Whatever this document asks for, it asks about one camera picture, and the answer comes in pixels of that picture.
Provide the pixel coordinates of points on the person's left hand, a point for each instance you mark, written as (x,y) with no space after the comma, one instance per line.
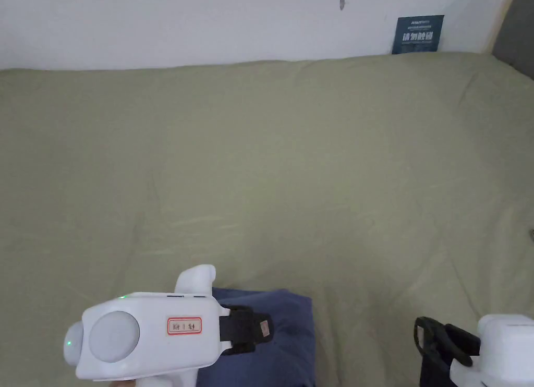
(122,384)

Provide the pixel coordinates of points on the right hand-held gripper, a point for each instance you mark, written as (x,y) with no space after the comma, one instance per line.
(507,349)

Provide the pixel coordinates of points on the dark blue shirt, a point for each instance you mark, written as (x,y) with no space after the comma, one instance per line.
(267,362)

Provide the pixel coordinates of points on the grey padded headboard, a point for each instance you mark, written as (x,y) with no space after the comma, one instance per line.
(517,28)

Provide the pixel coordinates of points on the dark blue sign card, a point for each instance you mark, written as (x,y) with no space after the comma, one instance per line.
(418,34)

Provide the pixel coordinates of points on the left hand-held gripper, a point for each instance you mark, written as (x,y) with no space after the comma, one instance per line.
(146,332)

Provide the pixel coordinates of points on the bed with pale green sheet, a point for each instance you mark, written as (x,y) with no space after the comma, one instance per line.
(258,161)

